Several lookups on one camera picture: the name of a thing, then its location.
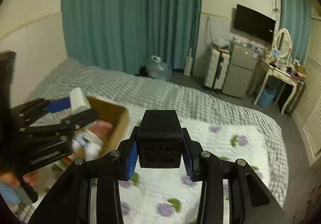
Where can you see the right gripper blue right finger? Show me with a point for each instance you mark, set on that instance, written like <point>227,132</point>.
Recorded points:
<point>250,201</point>

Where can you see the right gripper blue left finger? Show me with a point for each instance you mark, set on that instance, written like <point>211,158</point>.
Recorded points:
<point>69,199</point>

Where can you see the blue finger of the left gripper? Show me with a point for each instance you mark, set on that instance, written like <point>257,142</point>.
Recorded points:
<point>82,119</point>
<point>58,105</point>

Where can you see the pink rose tin case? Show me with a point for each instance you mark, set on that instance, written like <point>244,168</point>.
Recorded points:
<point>102,129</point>

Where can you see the cardboard box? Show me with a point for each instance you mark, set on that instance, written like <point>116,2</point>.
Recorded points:
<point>107,111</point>

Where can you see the black cube charger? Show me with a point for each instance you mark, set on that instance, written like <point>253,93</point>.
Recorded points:
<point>159,140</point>

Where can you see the white square charger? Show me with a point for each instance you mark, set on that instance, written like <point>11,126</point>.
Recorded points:
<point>89,143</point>

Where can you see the person left hand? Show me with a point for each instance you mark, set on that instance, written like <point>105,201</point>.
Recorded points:
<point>10,179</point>

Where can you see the grey checked bed sheet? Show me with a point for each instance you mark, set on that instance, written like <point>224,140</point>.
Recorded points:
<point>227,130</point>

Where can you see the white floral quilt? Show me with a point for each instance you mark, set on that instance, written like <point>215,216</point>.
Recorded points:
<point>159,142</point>

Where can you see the clear water jug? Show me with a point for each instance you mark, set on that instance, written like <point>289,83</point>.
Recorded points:
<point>157,69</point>

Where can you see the white louvred wardrobe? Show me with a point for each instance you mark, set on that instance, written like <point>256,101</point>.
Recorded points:
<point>307,113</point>

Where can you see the blue waste basket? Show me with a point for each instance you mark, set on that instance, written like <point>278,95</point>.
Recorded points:
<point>266,97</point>

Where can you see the white mop pole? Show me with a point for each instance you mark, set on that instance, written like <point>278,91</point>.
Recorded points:
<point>189,58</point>

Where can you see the white dressing table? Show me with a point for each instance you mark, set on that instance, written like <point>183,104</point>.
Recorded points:
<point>281,77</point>

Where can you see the grey small refrigerator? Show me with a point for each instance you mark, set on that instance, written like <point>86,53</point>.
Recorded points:
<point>242,64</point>

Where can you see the white suitcase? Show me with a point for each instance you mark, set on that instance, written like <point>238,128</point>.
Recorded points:
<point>217,67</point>

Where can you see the oval vanity mirror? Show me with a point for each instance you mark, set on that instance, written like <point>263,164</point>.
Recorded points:
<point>282,44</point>

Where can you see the teal window curtain right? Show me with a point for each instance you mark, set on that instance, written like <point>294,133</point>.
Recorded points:
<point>296,18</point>

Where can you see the black wall television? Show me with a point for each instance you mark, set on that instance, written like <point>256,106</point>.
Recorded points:
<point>254,23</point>

